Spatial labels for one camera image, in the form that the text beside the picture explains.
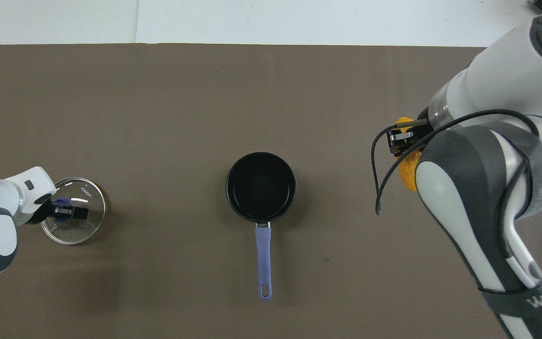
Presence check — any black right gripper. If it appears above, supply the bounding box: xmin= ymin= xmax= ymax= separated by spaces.
xmin=388 ymin=107 xmax=434 ymax=156

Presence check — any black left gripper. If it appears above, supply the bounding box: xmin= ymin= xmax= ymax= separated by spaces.
xmin=30 ymin=194 xmax=88 ymax=225

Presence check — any glass lid with blue knob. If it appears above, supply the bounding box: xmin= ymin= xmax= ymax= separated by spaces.
xmin=40 ymin=177 xmax=107 ymax=245

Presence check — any yellow corn cob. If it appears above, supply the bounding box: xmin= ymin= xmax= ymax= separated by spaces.
xmin=393 ymin=116 xmax=426 ymax=192

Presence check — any brown table mat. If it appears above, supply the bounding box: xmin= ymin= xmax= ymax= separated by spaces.
xmin=0 ymin=44 xmax=542 ymax=339

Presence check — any dark pot with purple handle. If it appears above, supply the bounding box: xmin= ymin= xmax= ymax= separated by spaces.
xmin=225 ymin=152 xmax=297 ymax=302

